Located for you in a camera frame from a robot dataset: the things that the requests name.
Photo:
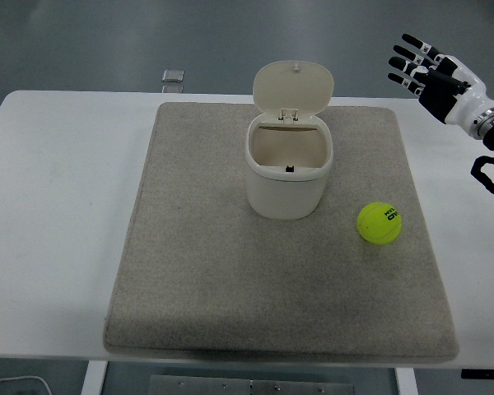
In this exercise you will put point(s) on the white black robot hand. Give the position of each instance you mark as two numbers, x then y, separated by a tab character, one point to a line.
463	96

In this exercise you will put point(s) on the yellow tennis ball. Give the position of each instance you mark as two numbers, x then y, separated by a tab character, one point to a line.
379	223

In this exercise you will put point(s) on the cream bin with flip lid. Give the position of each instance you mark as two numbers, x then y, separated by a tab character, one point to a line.
286	189

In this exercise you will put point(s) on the black table control panel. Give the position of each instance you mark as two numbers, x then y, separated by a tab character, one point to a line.
486	374

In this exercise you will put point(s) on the silver floor plate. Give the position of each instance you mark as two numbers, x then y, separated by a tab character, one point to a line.
173	75
172	89

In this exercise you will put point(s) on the white table leg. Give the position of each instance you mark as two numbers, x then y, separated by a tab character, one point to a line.
94	378
405	382

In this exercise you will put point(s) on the beige felt mat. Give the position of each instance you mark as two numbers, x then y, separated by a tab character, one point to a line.
214	255

